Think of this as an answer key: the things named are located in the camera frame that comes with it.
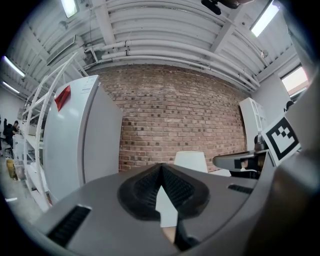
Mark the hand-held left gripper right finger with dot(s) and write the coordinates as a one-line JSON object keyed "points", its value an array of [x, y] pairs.
{"points": [[225, 200]]}

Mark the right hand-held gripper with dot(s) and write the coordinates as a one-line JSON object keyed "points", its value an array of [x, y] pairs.
{"points": [[282, 140]]}

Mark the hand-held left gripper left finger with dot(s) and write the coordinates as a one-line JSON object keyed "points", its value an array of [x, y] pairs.
{"points": [[100, 200]]}

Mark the white chair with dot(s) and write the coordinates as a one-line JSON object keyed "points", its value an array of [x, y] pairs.
{"points": [[190, 160]]}

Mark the white arched cabinet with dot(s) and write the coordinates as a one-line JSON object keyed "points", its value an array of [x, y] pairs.
{"points": [[250, 120]]}

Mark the white refrigerator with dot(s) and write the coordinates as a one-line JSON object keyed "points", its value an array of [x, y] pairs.
{"points": [[75, 140]]}

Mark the white metal shelf rack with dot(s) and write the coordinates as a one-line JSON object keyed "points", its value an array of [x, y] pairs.
{"points": [[32, 140]]}

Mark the yellow bin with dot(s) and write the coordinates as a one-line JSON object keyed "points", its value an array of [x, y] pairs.
{"points": [[11, 170]]}

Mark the window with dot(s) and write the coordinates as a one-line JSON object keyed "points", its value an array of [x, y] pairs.
{"points": [[295, 80]]}

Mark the red sticker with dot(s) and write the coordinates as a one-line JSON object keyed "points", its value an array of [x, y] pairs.
{"points": [[62, 97]]}

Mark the white ceiling pipes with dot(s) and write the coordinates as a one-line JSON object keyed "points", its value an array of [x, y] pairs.
{"points": [[175, 53]]}

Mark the black head-worn camera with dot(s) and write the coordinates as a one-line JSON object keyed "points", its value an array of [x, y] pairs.
{"points": [[212, 5]]}

